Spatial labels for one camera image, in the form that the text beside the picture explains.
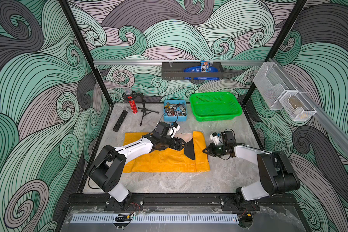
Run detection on yellow pillowcase with print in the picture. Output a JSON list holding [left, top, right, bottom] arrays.
[[123, 131, 210, 173]]

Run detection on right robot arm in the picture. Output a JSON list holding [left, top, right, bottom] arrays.
[[203, 130, 301, 203]]

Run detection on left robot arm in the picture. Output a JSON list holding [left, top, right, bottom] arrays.
[[88, 121, 187, 203]]

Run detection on blue tray of small parts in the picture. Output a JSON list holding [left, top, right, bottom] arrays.
[[163, 100, 188, 122]]

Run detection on black mini tripod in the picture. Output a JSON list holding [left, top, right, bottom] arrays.
[[138, 93, 159, 126]]

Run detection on green plastic basket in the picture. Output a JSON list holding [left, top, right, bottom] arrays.
[[189, 92, 243, 122]]

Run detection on black remote control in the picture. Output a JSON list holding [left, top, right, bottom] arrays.
[[113, 110, 128, 132]]

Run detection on blue package on shelf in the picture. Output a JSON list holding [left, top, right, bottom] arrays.
[[183, 61, 219, 80]]

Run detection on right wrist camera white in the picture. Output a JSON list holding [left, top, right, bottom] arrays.
[[209, 132, 221, 146]]

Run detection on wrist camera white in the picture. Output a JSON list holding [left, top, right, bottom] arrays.
[[209, 132, 221, 146], [167, 122, 180, 138]]

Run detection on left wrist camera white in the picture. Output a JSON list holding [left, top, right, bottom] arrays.
[[167, 122, 180, 138]]

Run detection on black wall shelf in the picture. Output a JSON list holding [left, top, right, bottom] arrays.
[[161, 62, 224, 81]]

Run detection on white perforated cable duct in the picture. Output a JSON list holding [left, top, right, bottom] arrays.
[[70, 213, 239, 224]]

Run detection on black base frame rail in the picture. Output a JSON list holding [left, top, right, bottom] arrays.
[[66, 193, 298, 211]]

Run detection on clear plastic wall bin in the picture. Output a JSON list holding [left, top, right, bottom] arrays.
[[253, 62, 292, 110]]

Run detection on small clear wall bin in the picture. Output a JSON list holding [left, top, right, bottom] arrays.
[[279, 90, 317, 122]]

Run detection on aluminium rail back wall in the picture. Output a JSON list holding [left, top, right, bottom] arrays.
[[93, 59, 264, 66]]

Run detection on aluminium rail wall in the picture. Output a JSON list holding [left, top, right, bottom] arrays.
[[93, 59, 264, 66], [268, 58, 348, 155]]

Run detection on aluminium rail right wall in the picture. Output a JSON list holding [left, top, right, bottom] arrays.
[[268, 58, 348, 155]]

